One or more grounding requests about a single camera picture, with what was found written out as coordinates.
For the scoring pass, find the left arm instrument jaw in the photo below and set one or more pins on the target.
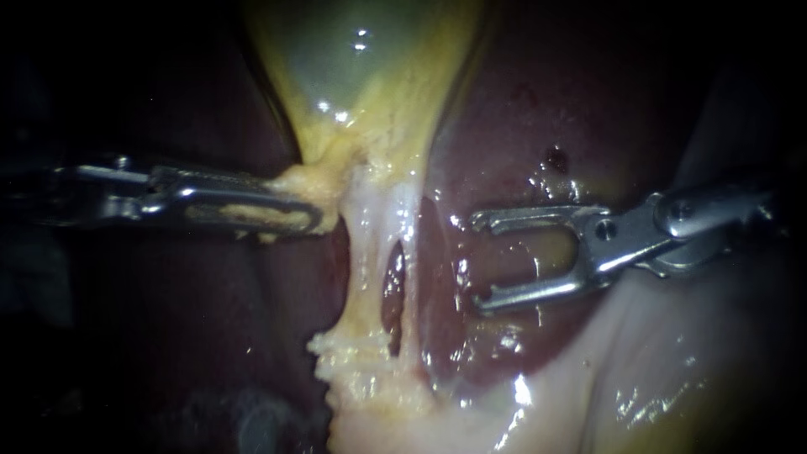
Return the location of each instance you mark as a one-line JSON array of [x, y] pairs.
[[252, 200], [214, 180]]

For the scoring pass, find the right arm instrument jaw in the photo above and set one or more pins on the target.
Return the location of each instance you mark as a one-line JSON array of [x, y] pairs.
[[536, 293], [536, 217]]

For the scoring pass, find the right arm instrument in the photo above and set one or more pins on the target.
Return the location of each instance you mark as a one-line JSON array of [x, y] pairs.
[[706, 221]]

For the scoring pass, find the left arm instrument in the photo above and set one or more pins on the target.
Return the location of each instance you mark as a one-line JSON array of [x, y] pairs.
[[101, 195]]

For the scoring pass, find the gallbladder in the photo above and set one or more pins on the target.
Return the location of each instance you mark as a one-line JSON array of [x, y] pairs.
[[372, 82]]

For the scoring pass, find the thin tube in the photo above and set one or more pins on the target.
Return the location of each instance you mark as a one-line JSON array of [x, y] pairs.
[[411, 277], [362, 265]]

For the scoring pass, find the dark red liver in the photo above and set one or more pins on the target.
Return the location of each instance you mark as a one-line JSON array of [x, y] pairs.
[[536, 113]]

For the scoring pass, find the pale fatty tissue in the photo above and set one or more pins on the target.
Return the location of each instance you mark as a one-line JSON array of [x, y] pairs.
[[630, 378], [366, 372]]

